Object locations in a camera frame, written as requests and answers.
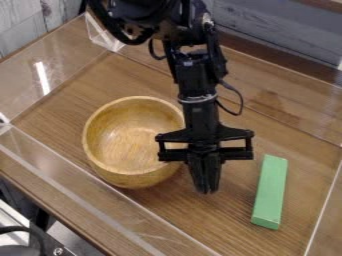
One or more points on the black metal table bracket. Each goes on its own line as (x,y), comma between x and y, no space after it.
(54,247)

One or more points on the clear acrylic corner bracket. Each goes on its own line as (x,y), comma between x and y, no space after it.
(100,36)

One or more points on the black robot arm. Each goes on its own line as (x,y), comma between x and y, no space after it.
(182,25)

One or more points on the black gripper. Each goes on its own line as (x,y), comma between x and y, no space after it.
(205,136)

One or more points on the brown wooden bowl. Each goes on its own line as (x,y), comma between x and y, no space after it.
(119,143)

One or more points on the green rectangular block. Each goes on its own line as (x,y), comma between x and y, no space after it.
(270,192)

